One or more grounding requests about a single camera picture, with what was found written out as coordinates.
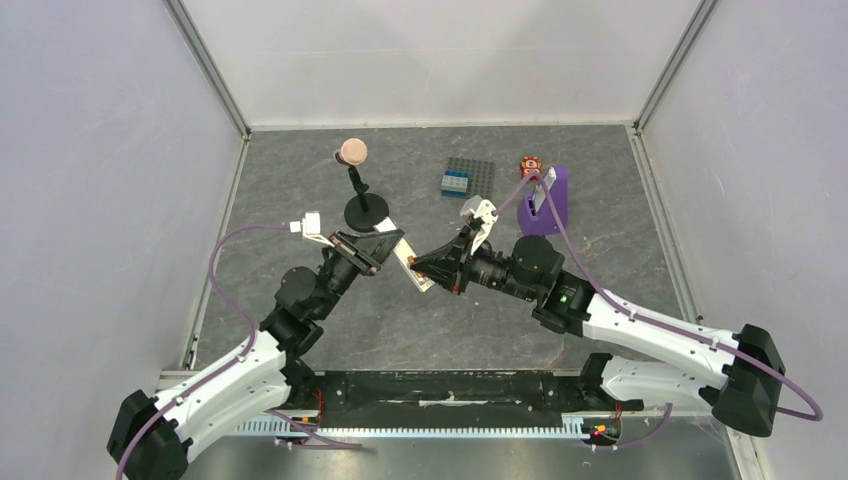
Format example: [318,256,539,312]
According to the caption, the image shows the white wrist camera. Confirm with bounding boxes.
[460,195,498,254]
[288,211,333,246]

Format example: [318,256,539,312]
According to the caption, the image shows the white device in holder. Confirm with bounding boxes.
[532,166,557,214]

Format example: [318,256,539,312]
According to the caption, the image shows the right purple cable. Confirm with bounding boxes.
[493,170,825,452]

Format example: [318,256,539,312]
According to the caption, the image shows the white cable duct strip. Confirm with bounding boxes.
[230,414,591,441]

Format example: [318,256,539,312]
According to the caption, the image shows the black stand with pink ball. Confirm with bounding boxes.
[334,138,389,232]

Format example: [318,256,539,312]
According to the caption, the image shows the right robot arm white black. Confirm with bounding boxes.
[409,227,786,438]

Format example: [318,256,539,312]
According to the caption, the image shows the red toy figure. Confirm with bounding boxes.
[520,156,543,181]

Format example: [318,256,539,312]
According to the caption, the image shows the blue white lego bricks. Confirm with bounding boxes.
[441,170,469,198]

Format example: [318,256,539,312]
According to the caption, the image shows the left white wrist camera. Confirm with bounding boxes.
[288,211,333,246]

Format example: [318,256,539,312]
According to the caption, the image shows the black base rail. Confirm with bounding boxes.
[283,370,644,429]

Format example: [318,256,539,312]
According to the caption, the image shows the white remote control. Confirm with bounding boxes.
[375,217,434,292]

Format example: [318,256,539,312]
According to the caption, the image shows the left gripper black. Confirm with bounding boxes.
[314,228,404,320]

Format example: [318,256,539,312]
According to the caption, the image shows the purple holder stand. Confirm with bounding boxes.
[517,163,568,236]

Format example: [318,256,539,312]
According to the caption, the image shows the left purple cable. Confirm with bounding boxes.
[115,223,303,480]

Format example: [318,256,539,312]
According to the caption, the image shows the grey lego baseplate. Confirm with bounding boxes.
[444,157,495,199]

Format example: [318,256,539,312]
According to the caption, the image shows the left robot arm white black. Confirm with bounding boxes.
[107,229,404,479]

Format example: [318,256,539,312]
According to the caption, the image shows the purple cable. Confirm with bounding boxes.
[115,223,303,480]
[493,170,825,452]

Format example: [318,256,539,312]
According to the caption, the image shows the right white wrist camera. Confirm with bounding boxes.
[460,195,498,254]

